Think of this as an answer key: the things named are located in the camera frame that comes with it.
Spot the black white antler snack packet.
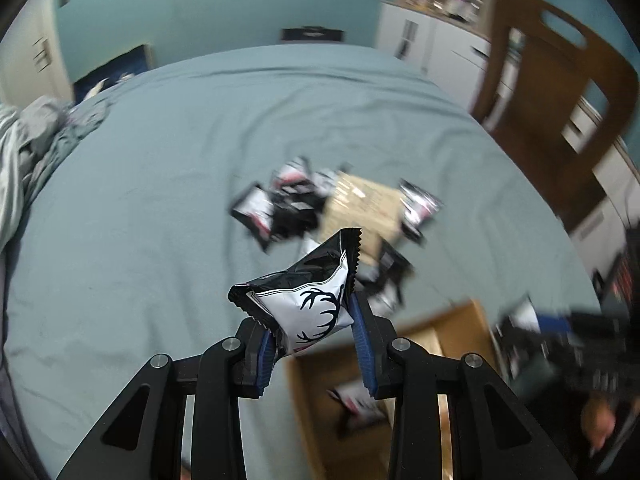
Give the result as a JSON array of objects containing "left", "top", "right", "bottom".
[{"left": 228, "top": 226, "right": 361, "bottom": 358}]

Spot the teal bed sheet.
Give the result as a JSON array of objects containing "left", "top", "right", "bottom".
[{"left": 3, "top": 44, "right": 598, "bottom": 478}]

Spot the snack packet inside box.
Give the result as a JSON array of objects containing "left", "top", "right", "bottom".
[{"left": 326, "top": 379, "right": 388, "bottom": 440}]

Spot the brown wooden chair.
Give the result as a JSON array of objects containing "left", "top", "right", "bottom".
[{"left": 471, "top": 0, "right": 639, "bottom": 232}]

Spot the person right hand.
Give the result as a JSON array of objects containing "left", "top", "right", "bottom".
[{"left": 582, "top": 393, "right": 616, "bottom": 455}]

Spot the snack packet right of pile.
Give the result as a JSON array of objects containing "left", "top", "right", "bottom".
[{"left": 399, "top": 179, "right": 442, "bottom": 245}]

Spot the tan kraft paper snack bag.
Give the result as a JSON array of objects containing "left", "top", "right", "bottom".
[{"left": 318, "top": 172, "right": 404, "bottom": 266}]

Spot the snack packet of pile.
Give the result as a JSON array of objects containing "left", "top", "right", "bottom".
[
  {"left": 229, "top": 182, "right": 276, "bottom": 252},
  {"left": 399, "top": 179, "right": 442, "bottom": 245}
]

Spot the brown cardboard box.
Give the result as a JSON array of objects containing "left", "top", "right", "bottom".
[{"left": 284, "top": 299, "right": 507, "bottom": 480}]

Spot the grey striped crumpled blanket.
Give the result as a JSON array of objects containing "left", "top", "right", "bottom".
[{"left": 0, "top": 96, "right": 110, "bottom": 247}]

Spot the white door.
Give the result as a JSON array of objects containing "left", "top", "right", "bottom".
[{"left": 1, "top": 0, "right": 74, "bottom": 107}]

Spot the snack packet left of pile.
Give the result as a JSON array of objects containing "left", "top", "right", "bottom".
[{"left": 229, "top": 182, "right": 276, "bottom": 252}]

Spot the white cabinet with drawers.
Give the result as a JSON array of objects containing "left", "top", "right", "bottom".
[{"left": 374, "top": 0, "right": 640, "bottom": 281}]

